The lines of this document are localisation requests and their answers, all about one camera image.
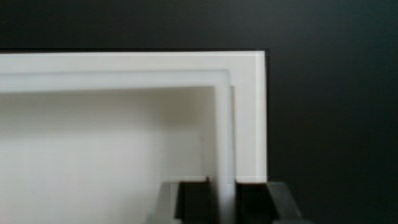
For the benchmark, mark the white drawer cabinet box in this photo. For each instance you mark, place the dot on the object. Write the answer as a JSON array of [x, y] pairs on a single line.
[[120, 120]]

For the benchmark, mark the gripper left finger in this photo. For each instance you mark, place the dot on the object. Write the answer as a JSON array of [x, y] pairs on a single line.
[[185, 202]]

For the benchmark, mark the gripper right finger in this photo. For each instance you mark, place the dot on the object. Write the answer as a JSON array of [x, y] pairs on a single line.
[[265, 203]]

